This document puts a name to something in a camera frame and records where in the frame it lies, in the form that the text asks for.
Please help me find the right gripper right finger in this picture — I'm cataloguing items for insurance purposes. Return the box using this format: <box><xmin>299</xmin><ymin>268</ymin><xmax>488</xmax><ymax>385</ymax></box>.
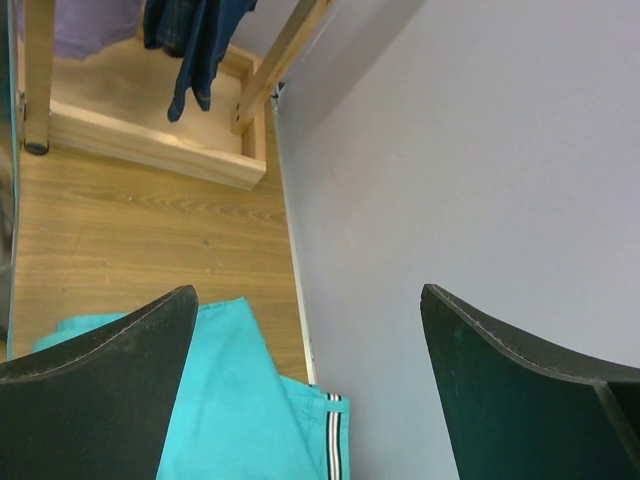
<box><xmin>420</xmin><ymin>284</ymin><xmax>639</xmax><ymax>479</ymax></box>

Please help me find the teal cloth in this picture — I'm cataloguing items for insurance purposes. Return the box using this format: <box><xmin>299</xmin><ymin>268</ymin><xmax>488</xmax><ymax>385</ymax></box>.
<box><xmin>32</xmin><ymin>297</ymin><xmax>351</xmax><ymax>480</ymax></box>

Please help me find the lavender towel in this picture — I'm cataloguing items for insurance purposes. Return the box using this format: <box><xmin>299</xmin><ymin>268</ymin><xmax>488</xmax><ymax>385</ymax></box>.
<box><xmin>15</xmin><ymin>0</ymin><xmax>144</xmax><ymax>61</ymax></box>

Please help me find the wooden clothes rack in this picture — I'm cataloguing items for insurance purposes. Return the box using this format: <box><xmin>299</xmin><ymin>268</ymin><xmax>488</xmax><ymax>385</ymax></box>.
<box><xmin>21</xmin><ymin>1</ymin><xmax>332</xmax><ymax>190</ymax></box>

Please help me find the metal two-tier dish rack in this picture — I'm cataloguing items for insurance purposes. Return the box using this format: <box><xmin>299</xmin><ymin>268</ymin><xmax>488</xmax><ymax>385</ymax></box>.
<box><xmin>1</xmin><ymin>1</ymin><xmax>20</xmax><ymax>360</ymax></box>

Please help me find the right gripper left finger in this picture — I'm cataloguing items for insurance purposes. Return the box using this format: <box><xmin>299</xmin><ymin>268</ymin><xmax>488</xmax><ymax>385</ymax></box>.
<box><xmin>1</xmin><ymin>285</ymin><xmax>198</xmax><ymax>479</ymax></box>

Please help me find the navy blue garment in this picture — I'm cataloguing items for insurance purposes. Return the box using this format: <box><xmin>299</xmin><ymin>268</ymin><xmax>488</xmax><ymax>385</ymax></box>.
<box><xmin>143</xmin><ymin>0</ymin><xmax>256</xmax><ymax>122</ymax></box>

